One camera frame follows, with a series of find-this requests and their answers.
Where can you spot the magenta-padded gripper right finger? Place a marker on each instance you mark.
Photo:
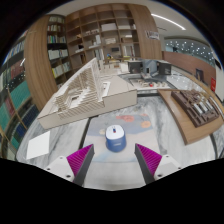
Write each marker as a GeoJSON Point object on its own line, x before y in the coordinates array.
{"type": "Point", "coordinates": [151, 161]}

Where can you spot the group of small ceiling lights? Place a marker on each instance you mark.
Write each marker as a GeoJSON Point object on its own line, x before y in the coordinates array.
{"type": "Point", "coordinates": [190, 48]}

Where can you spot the brown building model on wooden board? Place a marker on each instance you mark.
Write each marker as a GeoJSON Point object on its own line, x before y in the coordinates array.
{"type": "Point", "coordinates": [181, 123]}

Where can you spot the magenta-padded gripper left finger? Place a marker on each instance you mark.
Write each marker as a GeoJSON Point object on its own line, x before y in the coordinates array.
{"type": "Point", "coordinates": [80, 161]}

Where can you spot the bookshelf with teal panels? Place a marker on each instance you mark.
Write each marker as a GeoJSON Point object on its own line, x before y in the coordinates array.
{"type": "Point", "coordinates": [18, 96]}

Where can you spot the dark grey building model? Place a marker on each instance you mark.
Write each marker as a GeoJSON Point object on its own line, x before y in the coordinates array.
{"type": "Point", "coordinates": [150, 66]}

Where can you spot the red wall sign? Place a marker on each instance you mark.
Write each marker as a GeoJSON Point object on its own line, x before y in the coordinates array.
{"type": "Point", "coordinates": [213, 84]}

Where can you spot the flat white site model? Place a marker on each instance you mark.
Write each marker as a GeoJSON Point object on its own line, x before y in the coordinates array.
{"type": "Point", "coordinates": [148, 83]}

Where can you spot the white architectural model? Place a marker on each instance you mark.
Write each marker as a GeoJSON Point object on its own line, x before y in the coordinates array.
{"type": "Point", "coordinates": [113, 95]}

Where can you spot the small wall sign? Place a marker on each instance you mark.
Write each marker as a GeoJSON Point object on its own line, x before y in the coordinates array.
{"type": "Point", "coordinates": [152, 35]}

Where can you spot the long ceiling light strip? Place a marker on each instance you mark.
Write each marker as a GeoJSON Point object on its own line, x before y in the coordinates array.
{"type": "Point", "coordinates": [168, 21]}

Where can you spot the white and blue computer mouse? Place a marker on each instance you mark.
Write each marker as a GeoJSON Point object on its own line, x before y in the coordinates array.
{"type": "Point", "coordinates": [115, 140]}

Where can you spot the wooden shelf unit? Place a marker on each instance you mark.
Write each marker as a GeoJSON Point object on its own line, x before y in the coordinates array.
{"type": "Point", "coordinates": [100, 30]}

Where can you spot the dark bookshelf with books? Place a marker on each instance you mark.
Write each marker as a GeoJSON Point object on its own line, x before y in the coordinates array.
{"type": "Point", "coordinates": [58, 53]}

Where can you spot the white paper sheet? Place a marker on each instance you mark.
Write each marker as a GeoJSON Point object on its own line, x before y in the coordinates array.
{"type": "Point", "coordinates": [38, 145]}

